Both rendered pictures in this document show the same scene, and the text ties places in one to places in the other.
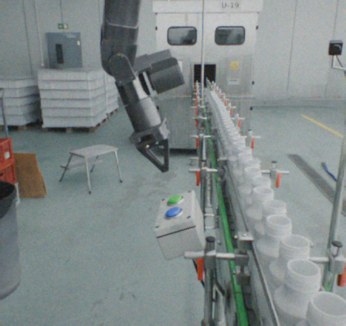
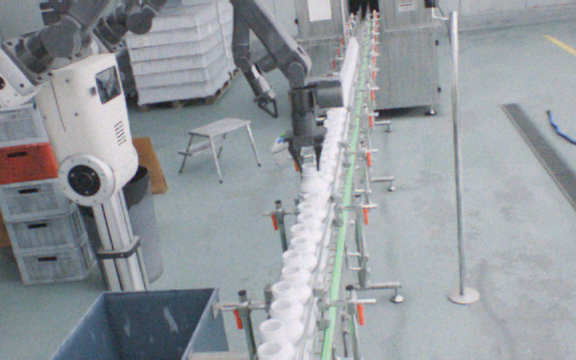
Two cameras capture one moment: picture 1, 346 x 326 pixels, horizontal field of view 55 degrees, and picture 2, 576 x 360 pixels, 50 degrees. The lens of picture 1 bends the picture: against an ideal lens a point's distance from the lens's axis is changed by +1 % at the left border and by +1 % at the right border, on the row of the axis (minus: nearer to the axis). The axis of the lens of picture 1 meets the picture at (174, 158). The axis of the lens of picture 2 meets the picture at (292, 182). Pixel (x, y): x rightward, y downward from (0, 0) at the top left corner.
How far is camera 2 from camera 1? 148 cm
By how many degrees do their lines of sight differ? 7
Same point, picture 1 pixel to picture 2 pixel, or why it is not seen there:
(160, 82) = (266, 67)
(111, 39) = (237, 51)
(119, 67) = (243, 63)
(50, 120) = (148, 92)
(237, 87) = (412, 14)
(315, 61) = not seen: outside the picture
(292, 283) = not seen: hidden behind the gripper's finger
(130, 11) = (245, 37)
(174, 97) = (323, 40)
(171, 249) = (281, 159)
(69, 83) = (170, 35)
